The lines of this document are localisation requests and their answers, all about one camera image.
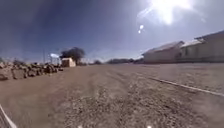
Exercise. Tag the pale building with sloped roof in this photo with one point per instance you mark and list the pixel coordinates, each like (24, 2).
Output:
(205, 49)

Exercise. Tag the distant row of trees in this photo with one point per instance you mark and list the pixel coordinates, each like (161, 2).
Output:
(120, 61)

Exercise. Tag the pile of rocks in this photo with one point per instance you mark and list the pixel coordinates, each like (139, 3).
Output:
(23, 70)

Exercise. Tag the white signboard on posts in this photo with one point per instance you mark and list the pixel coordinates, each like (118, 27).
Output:
(54, 55)

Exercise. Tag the dark broad tree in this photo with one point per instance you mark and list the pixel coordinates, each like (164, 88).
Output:
(74, 53)

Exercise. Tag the small beige building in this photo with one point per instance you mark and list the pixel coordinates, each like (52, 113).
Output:
(68, 62)

